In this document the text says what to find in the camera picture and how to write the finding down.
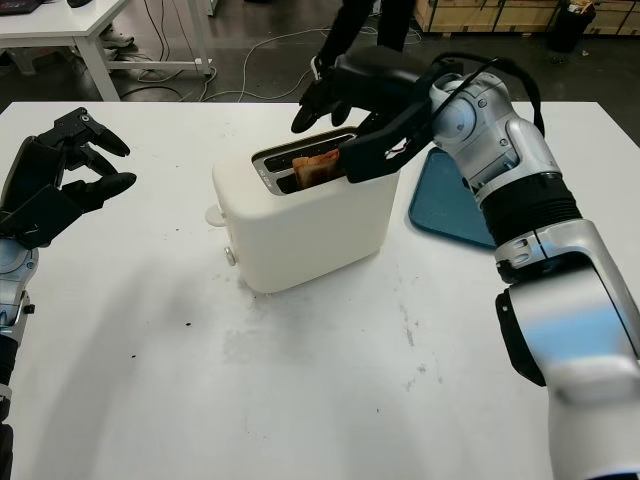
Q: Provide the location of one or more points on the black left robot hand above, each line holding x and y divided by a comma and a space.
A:
30, 170

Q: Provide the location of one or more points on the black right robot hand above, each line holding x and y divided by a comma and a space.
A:
380, 75

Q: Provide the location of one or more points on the toast slice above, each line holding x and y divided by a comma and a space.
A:
315, 167

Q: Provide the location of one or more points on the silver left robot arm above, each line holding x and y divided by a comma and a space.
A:
12, 280

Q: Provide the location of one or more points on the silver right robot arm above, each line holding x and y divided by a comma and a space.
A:
550, 225

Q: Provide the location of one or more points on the person in black clothes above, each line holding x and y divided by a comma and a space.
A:
345, 30

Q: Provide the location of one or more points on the cream two-slot toaster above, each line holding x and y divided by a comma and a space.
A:
310, 230

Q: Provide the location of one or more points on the grey plastic stool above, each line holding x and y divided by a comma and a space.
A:
17, 59

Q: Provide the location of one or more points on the blue plastic tray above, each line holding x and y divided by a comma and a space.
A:
445, 205

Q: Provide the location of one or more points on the white desk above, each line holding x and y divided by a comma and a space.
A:
75, 20

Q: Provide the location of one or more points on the white sneaker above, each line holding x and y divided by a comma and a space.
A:
120, 39

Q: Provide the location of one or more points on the dark laptop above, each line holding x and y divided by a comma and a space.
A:
17, 5

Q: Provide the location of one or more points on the black computer mouse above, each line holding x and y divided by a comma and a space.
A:
80, 2

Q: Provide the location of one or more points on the black trash bin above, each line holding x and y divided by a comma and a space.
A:
570, 32

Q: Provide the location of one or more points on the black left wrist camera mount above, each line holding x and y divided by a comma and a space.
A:
40, 217

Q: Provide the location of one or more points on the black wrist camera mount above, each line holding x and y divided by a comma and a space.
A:
40, 217
380, 150

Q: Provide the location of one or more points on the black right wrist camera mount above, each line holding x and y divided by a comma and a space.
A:
380, 150

